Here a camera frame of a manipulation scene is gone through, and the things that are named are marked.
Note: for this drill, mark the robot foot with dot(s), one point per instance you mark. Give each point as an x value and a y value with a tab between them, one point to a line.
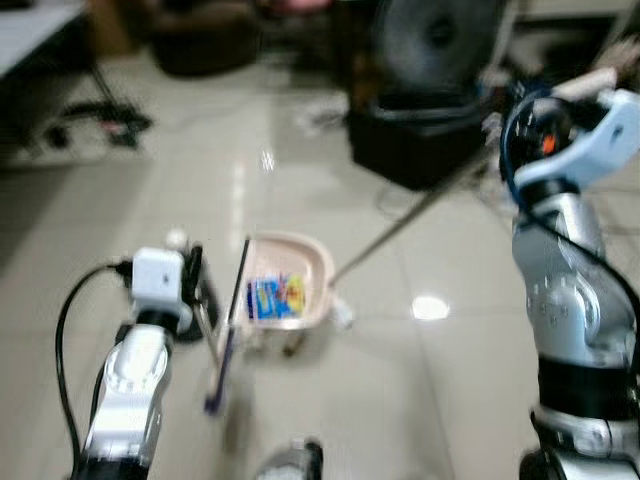
292	462

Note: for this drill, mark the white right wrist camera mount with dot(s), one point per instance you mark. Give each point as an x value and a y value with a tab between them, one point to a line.
600	140

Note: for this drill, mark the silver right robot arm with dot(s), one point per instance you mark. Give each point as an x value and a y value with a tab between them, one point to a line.
570	290

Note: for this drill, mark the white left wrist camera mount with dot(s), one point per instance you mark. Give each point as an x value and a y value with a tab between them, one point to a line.
157	277

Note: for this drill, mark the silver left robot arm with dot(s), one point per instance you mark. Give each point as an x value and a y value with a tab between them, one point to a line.
130	385

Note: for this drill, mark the blue and yellow snack wrapper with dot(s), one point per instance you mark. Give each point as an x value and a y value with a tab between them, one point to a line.
276	297

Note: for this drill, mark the grey table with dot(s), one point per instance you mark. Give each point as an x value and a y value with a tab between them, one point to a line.
35	30

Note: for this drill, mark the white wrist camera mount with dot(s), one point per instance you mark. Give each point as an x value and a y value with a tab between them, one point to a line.
157	277
600	140

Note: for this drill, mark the dark bag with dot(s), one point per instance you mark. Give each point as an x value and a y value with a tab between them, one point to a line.
205	40

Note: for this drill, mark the round black floor fan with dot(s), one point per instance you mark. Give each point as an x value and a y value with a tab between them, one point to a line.
440	40

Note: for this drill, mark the black open box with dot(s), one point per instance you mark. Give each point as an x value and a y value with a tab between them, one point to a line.
410	145

